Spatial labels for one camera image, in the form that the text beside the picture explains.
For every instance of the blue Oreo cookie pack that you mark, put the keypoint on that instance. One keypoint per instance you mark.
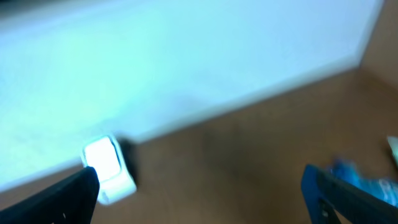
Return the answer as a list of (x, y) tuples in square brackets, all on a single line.
[(383, 189)]

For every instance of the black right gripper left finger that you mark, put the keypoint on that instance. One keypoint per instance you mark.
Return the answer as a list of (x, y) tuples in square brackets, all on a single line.
[(72, 200)]

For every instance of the mint green wipes pack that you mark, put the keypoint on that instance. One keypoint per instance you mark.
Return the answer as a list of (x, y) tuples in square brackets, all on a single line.
[(393, 143)]

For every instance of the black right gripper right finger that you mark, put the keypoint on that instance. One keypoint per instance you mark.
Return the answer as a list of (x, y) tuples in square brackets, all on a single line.
[(325, 196)]

